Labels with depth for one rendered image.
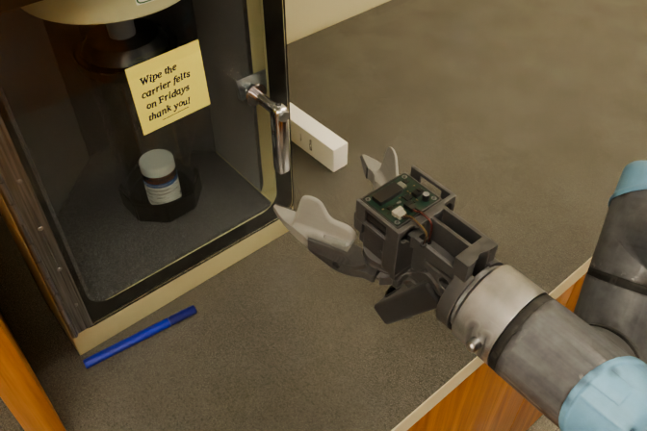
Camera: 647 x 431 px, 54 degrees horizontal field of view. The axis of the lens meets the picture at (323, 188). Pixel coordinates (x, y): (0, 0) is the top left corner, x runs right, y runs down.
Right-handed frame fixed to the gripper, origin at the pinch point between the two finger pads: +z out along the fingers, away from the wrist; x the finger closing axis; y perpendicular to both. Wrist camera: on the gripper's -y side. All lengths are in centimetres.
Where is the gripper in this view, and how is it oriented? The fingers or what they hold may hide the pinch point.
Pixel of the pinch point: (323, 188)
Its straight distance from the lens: 65.3
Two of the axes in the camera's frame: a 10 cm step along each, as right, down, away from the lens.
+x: -7.7, 4.5, -4.6
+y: 0.0, -7.2, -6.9
